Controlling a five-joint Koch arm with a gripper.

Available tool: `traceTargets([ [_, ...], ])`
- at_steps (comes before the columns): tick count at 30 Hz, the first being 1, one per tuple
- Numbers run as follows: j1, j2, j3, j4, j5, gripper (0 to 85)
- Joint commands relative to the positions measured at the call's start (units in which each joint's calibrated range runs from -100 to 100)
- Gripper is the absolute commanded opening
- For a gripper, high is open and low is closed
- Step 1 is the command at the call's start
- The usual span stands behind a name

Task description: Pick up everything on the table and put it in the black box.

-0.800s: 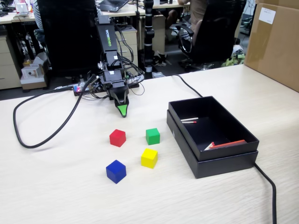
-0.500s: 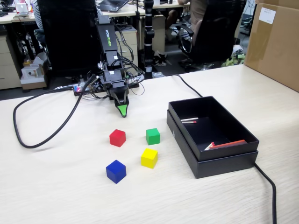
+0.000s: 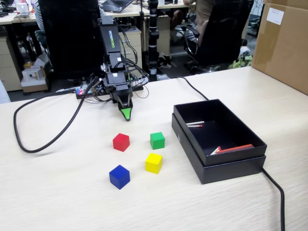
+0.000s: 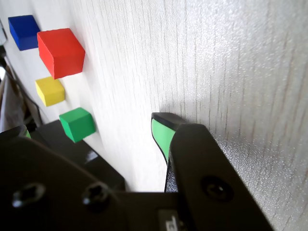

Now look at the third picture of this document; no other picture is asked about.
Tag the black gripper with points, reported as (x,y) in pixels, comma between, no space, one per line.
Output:
(116,81)

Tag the red wooden cube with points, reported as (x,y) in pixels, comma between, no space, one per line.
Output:
(121,142)

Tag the green wooden cube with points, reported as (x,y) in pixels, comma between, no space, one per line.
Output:
(157,140)

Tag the yellow wooden cube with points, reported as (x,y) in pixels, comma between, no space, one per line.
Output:
(154,163)

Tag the blue wooden cube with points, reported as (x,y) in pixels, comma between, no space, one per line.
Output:
(119,176)

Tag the small open cardboard box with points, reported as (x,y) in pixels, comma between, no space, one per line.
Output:
(33,87)

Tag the white product box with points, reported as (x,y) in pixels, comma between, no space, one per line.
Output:
(31,75)

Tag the black cardboard box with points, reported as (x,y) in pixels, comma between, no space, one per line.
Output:
(235,156)
(231,172)

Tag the large brown cardboard box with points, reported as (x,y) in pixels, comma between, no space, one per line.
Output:
(284,48)

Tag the clear plastic bag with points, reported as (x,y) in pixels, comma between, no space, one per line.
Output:
(162,77)

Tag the blue controller circuit board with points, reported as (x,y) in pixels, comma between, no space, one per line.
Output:
(79,91)

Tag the cardboard scraps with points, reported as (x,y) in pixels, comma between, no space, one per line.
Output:
(166,61)

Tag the beige drawer cabinet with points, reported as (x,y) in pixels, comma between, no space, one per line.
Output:
(132,41)
(8,65)

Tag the silver thin stick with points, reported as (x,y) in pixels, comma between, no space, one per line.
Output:
(195,123)

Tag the white stick red tip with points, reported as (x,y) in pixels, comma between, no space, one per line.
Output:
(195,125)
(217,151)
(214,151)

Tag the black pole white rings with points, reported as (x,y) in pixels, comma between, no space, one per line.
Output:
(153,36)

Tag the tall black office chair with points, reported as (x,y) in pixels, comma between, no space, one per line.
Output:
(69,36)

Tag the beige office desk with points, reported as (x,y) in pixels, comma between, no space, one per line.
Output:
(7,20)
(130,12)

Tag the black laptop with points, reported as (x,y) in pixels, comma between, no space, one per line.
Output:
(115,4)

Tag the orange red stick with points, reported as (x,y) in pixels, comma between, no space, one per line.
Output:
(237,148)

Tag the black armrest office chair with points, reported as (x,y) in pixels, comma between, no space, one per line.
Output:
(223,36)

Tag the white garment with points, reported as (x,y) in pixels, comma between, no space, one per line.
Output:
(3,93)

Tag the green plush toy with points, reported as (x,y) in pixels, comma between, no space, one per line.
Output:
(240,63)

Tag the seated person beige shirt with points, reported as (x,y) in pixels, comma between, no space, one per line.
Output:
(204,12)

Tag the white shipping label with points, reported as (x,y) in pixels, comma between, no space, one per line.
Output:
(275,15)

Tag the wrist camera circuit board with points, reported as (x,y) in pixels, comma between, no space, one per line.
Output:
(98,88)

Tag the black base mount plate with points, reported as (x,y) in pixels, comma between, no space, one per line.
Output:
(81,97)

